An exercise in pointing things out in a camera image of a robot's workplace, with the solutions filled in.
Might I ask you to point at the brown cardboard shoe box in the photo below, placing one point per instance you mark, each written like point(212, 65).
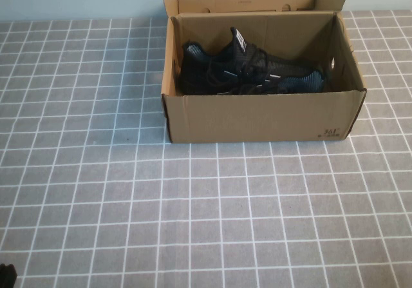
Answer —
point(241, 117)

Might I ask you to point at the black knit sneaker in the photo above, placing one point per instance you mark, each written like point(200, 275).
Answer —
point(302, 82)

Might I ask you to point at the black sneaker with white tongue tag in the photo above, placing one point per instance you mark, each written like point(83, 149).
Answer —
point(239, 43)

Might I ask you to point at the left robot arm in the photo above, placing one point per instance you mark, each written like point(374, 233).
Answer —
point(7, 276)

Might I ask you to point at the grey checkered tablecloth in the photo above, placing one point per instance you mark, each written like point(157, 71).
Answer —
point(96, 172)

